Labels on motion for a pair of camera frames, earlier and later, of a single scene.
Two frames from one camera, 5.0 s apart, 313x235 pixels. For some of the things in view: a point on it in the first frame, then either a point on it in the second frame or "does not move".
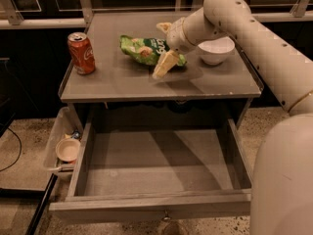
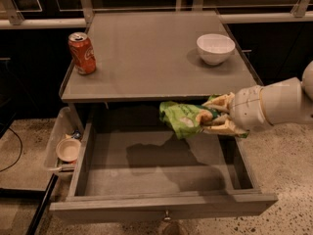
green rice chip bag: [146, 51] → [186, 121]
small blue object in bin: [76, 134] does not move
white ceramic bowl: [216, 51] does not move
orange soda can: [82, 53] does not move
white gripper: [176, 35] → [245, 108]
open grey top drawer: [136, 164] does not move
